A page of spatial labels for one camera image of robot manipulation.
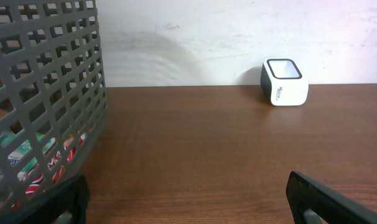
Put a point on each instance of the red chocolate bar wrapper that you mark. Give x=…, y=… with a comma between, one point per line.
x=33, y=182

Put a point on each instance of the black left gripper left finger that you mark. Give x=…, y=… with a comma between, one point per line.
x=72, y=195

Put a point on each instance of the grey plastic mesh basket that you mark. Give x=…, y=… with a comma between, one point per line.
x=51, y=72

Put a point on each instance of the teal Kleenex tissue pack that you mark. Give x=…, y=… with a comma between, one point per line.
x=6, y=137

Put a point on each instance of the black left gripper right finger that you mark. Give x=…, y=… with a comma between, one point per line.
x=313, y=202

